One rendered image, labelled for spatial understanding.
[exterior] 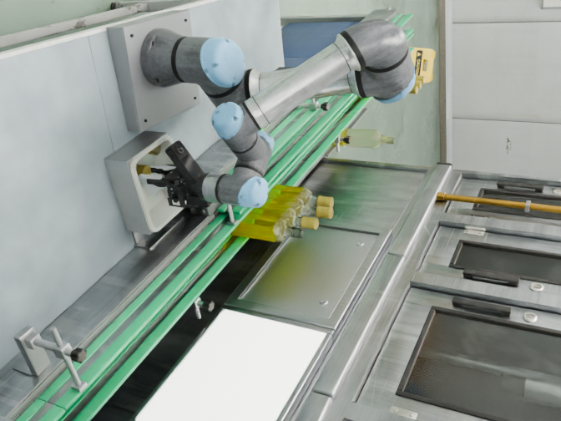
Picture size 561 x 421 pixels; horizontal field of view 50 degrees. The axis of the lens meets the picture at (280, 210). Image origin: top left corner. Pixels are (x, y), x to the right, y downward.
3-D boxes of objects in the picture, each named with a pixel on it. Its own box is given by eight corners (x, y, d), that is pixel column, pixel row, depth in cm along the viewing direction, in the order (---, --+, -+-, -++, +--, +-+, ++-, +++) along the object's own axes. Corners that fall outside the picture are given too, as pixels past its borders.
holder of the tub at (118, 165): (133, 246, 167) (154, 251, 164) (103, 159, 153) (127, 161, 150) (169, 214, 180) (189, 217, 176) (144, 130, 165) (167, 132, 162)
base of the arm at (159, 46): (136, 33, 150) (167, 35, 145) (174, 23, 162) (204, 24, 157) (144, 93, 156) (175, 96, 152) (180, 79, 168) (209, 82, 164)
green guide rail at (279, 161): (217, 211, 178) (240, 215, 175) (216, 209, 178) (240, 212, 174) (398, 30, 305) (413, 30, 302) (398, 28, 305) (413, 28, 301)
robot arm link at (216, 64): (188, 25, 151) (233, 27, 145) (211, 59, 163) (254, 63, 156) (168, 63, 148) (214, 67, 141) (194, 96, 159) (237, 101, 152)
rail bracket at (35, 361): (16, 375, 133) (91, 403, 123) (-15, 317, 124) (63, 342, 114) (32, 360, 136) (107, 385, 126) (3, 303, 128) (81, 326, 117)
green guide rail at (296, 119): (212, 190, 174) (235, 193, 171) (211, 187, 174) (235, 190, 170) (397, 16, 301) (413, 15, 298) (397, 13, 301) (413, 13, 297)
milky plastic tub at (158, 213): (128, 231, 164) (154, 236, 160) (103, 159, 153) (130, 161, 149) (165, 199, 177) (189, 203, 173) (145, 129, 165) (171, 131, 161)
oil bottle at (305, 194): (249, 204, 195) (309, 212, 185) (246, 189, 192) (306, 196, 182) (257, 195, 199) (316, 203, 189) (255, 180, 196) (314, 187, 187)
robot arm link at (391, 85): (203, 62, 161) (408, 24, 142) (226, 95, 174) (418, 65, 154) (196, 98, 156) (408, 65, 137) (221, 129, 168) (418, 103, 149)
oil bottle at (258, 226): (221, 234, 182) (283, 244, 173) (217, 218, 180) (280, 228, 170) (230, 224, 186) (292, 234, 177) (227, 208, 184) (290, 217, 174)
